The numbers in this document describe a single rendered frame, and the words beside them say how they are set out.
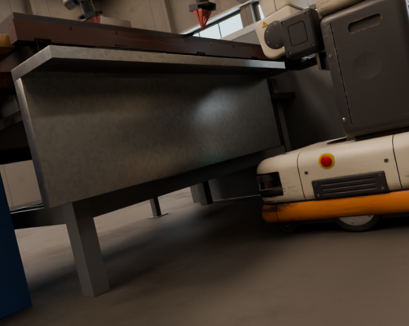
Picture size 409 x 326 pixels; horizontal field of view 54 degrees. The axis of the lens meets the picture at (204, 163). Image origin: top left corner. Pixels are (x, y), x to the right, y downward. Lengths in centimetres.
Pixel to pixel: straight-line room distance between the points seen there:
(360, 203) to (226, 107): 74
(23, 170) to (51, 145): 1035
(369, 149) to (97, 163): 81
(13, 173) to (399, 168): 1061
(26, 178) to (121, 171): 1026
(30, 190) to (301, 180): 1044
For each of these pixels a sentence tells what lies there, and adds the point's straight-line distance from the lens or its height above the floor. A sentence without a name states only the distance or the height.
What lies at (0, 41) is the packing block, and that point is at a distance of 133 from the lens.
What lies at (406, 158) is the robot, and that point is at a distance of 127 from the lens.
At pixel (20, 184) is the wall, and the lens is 1141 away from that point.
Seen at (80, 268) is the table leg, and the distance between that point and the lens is 133.
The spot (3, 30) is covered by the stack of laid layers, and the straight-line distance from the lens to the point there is 139.
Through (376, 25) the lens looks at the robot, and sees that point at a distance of 133.
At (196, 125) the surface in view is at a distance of 157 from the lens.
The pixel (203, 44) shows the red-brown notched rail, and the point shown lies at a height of 81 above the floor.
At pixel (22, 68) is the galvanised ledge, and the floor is 67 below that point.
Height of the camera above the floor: 36
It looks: 2 degrees down
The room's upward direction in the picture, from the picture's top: 13 degrees counter-clockwise
